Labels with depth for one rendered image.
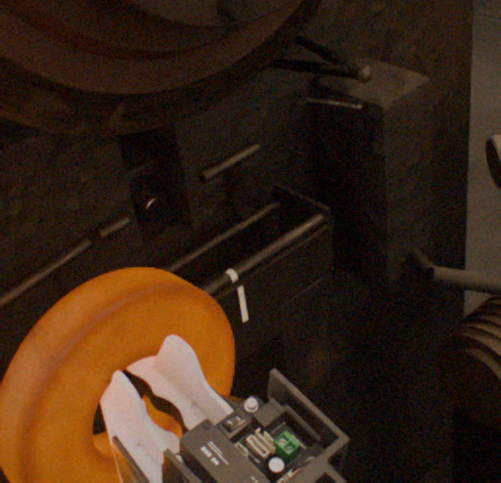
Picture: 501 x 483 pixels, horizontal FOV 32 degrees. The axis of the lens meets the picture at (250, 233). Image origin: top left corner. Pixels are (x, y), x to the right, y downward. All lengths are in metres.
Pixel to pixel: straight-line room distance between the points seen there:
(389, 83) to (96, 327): 0.49
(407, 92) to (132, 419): 0.50
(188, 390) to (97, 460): 0.07
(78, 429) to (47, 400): 0.03
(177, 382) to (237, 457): 0.09
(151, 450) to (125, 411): 0.02
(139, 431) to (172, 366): 0.04
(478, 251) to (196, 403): 1.52
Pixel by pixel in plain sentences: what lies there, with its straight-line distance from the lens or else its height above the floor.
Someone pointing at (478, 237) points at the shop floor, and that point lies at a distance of 2.02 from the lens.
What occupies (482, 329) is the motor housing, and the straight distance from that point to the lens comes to 0.99.
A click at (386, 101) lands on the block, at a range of 0.86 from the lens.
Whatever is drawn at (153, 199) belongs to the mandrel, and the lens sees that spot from 0.84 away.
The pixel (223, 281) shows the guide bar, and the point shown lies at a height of 0.71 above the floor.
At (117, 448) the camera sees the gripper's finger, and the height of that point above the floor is 0.84.
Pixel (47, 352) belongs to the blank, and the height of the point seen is 0.89.
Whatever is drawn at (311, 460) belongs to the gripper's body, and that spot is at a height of 0.87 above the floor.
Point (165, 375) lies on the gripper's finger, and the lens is 0.50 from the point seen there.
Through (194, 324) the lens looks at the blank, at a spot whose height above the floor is 0.86.
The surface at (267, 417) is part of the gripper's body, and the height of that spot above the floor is 0.88.
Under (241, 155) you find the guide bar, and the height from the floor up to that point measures 0.76.
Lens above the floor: 1.20
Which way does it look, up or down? 35 degrees down
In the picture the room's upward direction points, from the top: 8 degrees counter-clockwise
